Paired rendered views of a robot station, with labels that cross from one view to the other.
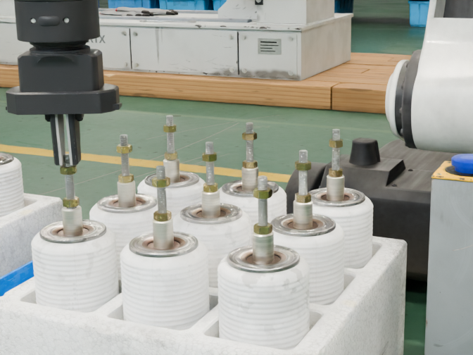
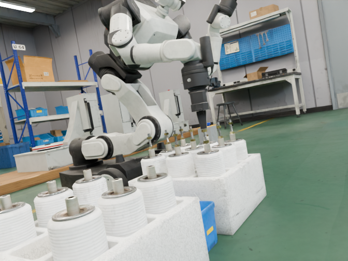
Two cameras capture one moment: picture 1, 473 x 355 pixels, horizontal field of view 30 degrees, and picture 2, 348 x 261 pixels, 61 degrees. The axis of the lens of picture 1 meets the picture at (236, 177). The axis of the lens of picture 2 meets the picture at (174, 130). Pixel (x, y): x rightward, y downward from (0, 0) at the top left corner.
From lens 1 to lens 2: 151 cm
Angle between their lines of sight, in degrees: 81
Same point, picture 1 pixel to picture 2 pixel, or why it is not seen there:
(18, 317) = (230, 176)
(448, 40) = (154, 111)
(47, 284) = (221, 165)
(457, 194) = (213, 129)
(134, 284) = (233, 154)
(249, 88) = not seen: outside the picture
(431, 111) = (164, 127)
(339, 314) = not seen: hidden behind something
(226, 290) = (241, 146)
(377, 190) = (137, 164)
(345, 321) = not seen: hidden behind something
